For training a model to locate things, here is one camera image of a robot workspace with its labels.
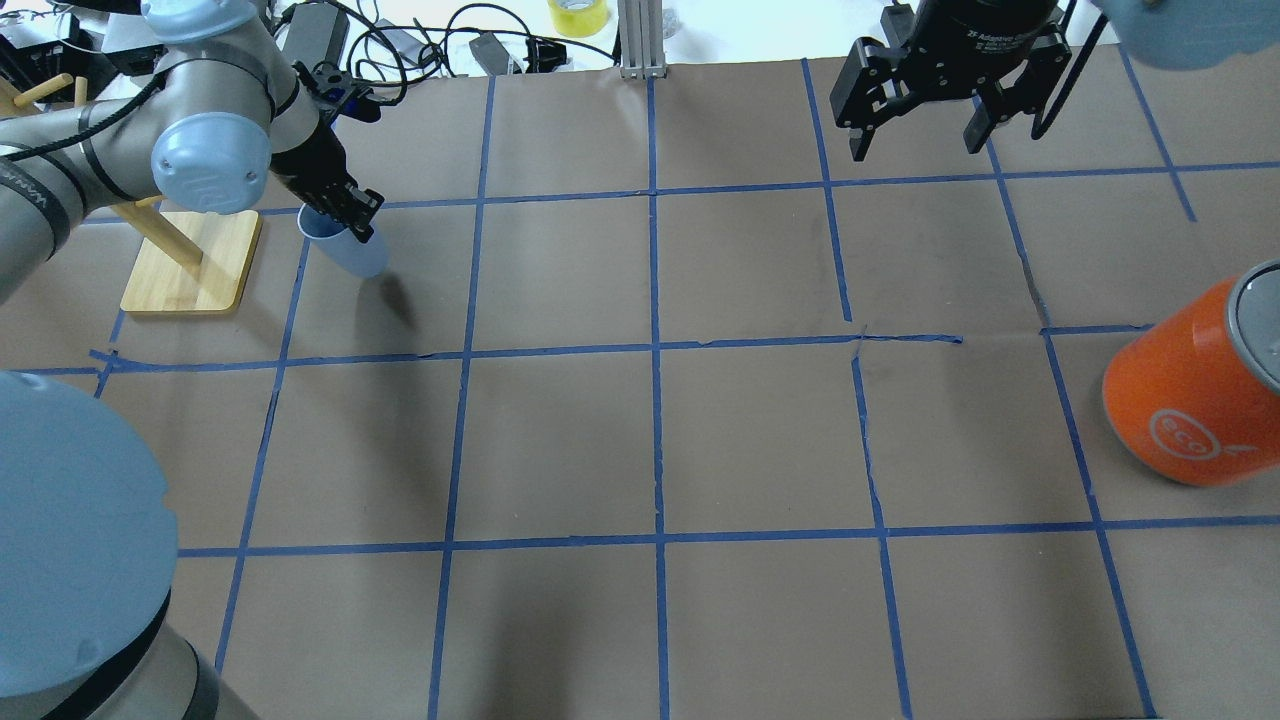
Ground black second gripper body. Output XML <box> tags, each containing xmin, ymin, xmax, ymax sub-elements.
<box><xmin>879</xmin><ymin>1</ymin><xmax>1073</xmax><ymax>101</ymax></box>

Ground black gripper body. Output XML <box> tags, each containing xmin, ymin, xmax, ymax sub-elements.
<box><xmin>270</xmin><ymin>63</ymin><xmax>369</xmax><ymax>204</ymax></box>

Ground light blue cup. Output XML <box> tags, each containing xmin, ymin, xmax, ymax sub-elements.
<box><xmin>297</xmin><ymin>205</ymin><xmax>390</xmax><ymax>279</ymax></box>

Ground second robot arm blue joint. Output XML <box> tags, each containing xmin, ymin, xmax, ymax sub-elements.
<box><xmin>0</xmin><ymin>370</ymin><xmax>261</xmax><ymax>720</ymax></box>

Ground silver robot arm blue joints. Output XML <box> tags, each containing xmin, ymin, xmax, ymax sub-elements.
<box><xmin>1</xmin><ymin>1</ymin><xmax>353</xmax><ymax>299</ymax></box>

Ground black power adapter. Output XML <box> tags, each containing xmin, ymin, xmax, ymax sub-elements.
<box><xmin>282</xmin><ymin>3</ymin><xmax>349</xmax><ymax>70</ymax></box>

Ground wooden mug tree stand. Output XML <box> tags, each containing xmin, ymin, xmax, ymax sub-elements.
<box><xmin>1</xmin><ymin>61</ymin><xmax>273</xmax><ymax>299</ymax></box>

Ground yellow tape roll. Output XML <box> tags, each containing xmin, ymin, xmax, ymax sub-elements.
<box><xmin>547</xmin><ymin>0</ymin><xmax>611</xmax><ymax>38</ymax></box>

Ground orange bin with grey lid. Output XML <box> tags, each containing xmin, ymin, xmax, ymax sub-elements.
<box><xmin>1102</xmin><ymin>260</ymin><xmax>1279</xmax><ymax>487</ymax></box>

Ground aluminium frame post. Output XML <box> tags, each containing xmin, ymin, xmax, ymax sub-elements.
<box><xmin>616</xmin><ymin>0</ymin><xmax>668</xmax><ymax>79</ymax></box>

